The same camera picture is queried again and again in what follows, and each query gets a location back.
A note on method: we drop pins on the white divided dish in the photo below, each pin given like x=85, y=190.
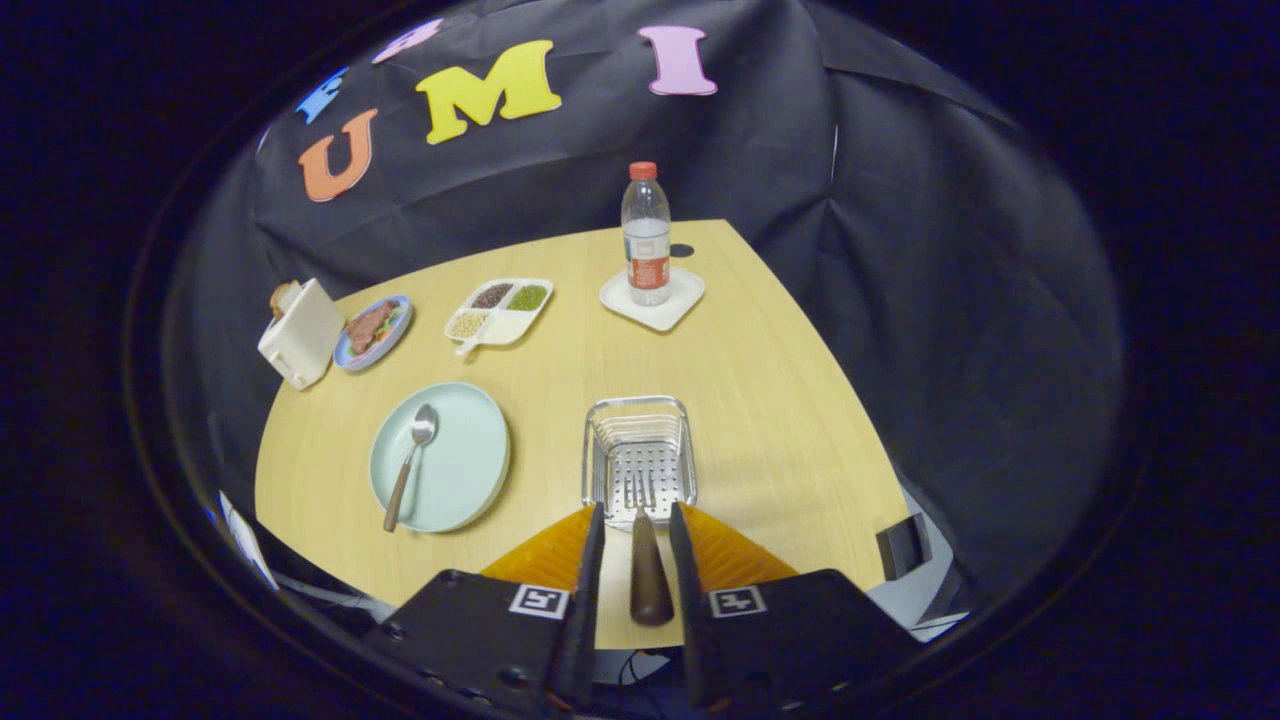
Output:
x=505, y=326

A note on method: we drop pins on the meat and salad food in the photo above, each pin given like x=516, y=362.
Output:
x=368, y=327

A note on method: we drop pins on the toasted bread slice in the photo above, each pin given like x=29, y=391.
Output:
x=282, y=298

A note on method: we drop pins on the green beans heap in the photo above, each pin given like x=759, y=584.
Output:
x=528, y=297

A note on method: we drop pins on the small blue plate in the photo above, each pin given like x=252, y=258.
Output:
x=349, y=361

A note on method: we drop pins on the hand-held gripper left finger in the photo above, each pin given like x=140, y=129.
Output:
x=585, y=620

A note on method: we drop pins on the light green round plate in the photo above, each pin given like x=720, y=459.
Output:
x=460, y=470

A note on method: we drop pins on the dark red beans heap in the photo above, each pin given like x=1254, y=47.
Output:
x=492, y=295

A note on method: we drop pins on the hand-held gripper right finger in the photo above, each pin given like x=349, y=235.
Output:
x=685, y=620

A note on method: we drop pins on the pale soybeans heap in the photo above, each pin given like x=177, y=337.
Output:
x=467, y=324

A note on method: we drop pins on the white square coaster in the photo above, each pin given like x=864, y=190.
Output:
x=685, y=300

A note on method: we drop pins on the black backdrop cloth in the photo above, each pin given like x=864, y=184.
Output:
x=900, y=300

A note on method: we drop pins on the clear water bottle red cap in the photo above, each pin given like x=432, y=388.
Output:
x=647, y=240

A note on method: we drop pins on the white toaster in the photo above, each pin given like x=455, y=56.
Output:
x=300, y=340

